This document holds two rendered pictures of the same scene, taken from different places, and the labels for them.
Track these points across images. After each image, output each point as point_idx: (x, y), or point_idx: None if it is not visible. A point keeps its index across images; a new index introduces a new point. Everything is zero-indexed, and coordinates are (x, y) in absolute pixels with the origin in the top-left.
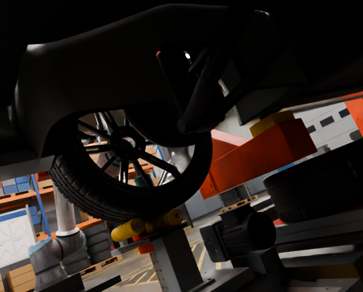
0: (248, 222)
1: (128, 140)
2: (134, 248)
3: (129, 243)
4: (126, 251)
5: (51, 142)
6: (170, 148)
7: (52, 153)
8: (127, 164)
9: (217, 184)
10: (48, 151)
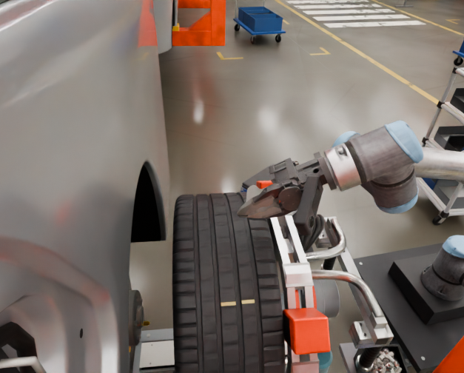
0: None
1: (366, 320)
2: (345, 366)
3: (354, 359)
4: (340, 354)
5: (132, 235)
6: None
7: (143, 237)
8: None
9: None
10: (150, 233)
